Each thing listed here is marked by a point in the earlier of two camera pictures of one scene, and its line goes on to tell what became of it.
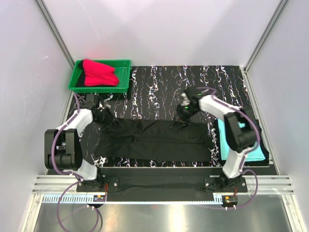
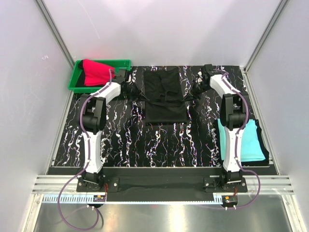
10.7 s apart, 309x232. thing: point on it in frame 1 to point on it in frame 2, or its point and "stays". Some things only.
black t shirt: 154,140 to 162,88
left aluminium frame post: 44,10 stays
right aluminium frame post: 281,5 stays
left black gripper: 110,117 to 138,95
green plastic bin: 122,68 stays
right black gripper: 182,120 to 193,95
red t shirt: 95,74 stays
